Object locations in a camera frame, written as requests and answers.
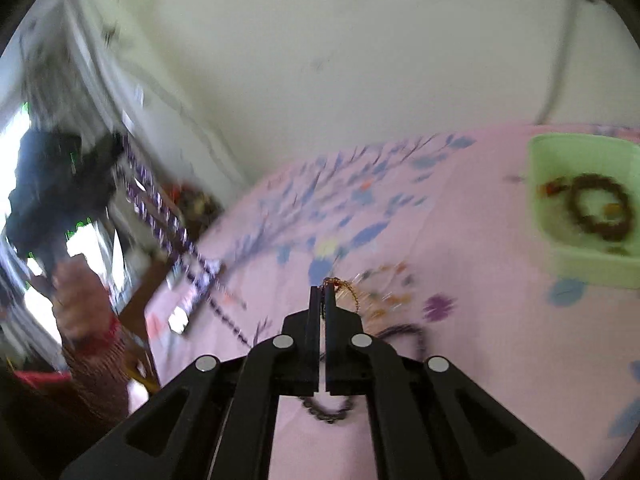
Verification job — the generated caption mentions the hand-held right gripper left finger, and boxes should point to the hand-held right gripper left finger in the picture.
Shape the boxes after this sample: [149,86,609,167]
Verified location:
[60,286,321,480]

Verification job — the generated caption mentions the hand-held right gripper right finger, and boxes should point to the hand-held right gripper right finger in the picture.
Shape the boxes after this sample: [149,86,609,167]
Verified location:
[325,286,586,480]

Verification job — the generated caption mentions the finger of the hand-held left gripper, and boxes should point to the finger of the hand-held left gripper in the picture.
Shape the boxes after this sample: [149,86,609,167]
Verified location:
[118,134,224,282]
[124,179,202,336]

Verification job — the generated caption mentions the gold bead bracelet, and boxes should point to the gold bead bracelet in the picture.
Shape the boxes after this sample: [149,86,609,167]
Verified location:
[321,274,367,319]

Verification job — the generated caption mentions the dark beaded necklace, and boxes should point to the dark beaded necklace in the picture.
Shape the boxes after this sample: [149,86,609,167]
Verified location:
[204,287,259,354]

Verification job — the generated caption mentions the green plastic tray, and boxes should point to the green plastic tray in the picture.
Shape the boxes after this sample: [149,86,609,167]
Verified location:
[527,132,640,291]

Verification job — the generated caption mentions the person's left forearm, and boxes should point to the person's left forearm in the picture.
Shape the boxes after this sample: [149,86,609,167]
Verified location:
[61,329,162,422]

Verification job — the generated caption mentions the orange bead jewelry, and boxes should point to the orange bead jewelry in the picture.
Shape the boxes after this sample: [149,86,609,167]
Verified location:
[537,179,569,199]

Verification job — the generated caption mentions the person's left hand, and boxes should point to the person's left hand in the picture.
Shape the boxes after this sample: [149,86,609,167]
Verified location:
[52,257,119,348]

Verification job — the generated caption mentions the pink floral bedsheet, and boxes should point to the pink floral bedsheet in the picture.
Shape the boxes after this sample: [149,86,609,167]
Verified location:
[144,122,640,480]

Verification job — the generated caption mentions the colourful bead bracelet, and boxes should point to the colourful bead bracelet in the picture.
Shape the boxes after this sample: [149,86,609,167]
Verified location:
[357,261,417,322]

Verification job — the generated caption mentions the red wrist bracelet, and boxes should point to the red wrist bracelet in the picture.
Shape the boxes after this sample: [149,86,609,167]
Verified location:
[86,316,124,350]

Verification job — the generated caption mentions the dark bead bracelet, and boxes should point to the dark bead bracelet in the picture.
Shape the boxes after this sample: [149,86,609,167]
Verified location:
[299,324,430,425]

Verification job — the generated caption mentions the brown bead bracelet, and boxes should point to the brown bead bracelet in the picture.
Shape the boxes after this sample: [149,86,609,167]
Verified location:
[564,172,634,241]

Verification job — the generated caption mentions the grey cable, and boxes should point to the grey cable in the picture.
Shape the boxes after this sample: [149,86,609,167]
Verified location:
[534,0,577,126]

